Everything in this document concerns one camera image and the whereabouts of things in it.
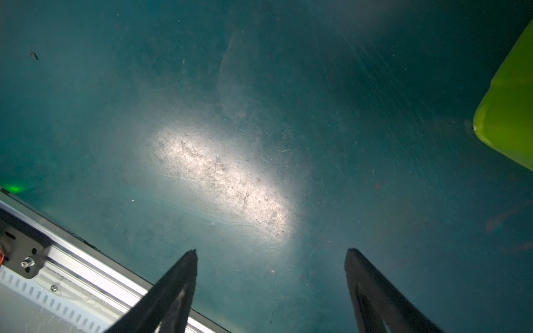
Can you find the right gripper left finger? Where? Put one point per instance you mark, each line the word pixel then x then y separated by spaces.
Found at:
pixel 166 306

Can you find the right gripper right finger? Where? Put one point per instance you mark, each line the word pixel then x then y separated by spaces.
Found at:
pixel 378 306

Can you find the green trash bin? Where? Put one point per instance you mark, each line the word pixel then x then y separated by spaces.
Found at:
pixel 503 119

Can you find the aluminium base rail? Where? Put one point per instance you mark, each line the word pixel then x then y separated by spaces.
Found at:
pixel 53 281

